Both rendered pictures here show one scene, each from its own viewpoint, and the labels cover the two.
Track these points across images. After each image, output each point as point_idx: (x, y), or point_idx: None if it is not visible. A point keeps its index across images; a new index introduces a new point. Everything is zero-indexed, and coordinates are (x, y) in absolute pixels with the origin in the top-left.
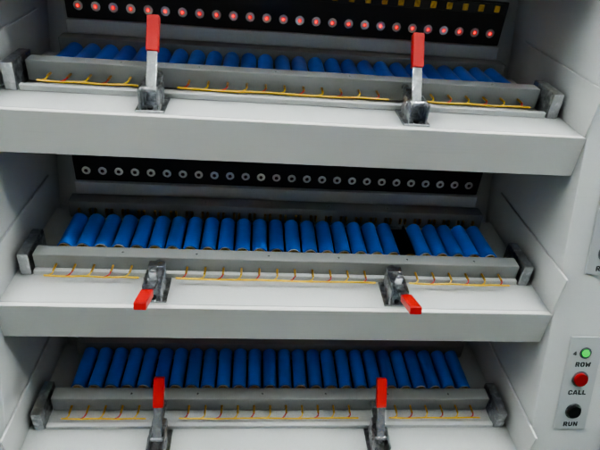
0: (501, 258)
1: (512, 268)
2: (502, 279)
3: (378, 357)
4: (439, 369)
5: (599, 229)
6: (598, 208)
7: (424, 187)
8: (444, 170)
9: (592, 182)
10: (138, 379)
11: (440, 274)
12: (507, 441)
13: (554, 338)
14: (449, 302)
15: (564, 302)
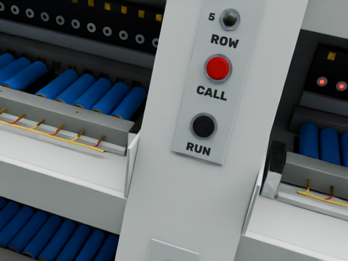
0: (117, 118)
1: (119, 131)
2: (98, 142)
3: (31, 217)
4: (82, 248)
5: (193, 86)
6: (193, 52)
7: (107, 36)
8: (125, 17)
9: (186, 9)
10: None
11: (34, 118)
12: None
13: (127, 234)
14: (12, 148)
15: (143, 185)
